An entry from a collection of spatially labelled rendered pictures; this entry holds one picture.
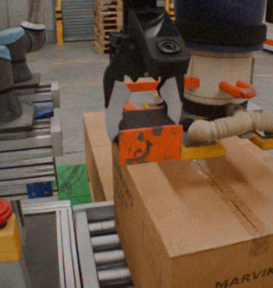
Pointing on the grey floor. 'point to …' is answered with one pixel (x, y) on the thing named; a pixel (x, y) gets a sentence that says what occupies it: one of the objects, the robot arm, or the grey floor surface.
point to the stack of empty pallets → (106, 22)
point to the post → (9, 256)
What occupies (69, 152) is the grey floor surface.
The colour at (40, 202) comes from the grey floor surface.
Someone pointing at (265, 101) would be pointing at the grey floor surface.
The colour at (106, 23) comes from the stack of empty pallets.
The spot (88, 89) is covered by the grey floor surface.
